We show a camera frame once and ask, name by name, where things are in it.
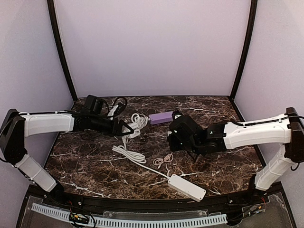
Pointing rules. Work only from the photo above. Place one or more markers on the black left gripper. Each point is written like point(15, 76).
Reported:
point(114, 128)

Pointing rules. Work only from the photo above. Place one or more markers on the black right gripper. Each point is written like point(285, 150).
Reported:
point(173, 141)

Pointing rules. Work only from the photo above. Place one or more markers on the white plug with cable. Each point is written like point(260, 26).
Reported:
point(139, 159)

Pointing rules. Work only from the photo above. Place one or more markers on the white cube socket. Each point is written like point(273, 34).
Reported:
point(136, 133)

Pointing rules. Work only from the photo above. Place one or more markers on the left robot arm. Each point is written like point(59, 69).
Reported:
point(19, 132)

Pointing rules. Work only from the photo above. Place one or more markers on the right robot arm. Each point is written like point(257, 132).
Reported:
point(286, 129)

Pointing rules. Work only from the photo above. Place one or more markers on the purple power strip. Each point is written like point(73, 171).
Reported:
point(160, 118)

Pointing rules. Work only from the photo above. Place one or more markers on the white power strip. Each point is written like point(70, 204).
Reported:
point(187, 188)

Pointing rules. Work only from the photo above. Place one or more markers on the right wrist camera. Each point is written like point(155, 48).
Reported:
point(183, 123)

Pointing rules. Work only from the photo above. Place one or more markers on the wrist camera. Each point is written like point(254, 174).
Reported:
point(183, 123)
point(93, 104)

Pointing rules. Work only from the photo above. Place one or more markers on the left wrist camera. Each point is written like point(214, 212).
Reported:
point(93, 104)

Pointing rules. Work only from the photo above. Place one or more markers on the black front table rail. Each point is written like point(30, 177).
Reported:
point(225, 202)

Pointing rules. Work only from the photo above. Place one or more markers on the white slotted cable duct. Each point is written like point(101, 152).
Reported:
point(110, 219)

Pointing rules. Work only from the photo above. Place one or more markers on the left black frame post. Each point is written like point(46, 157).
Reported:
point(60, 48)

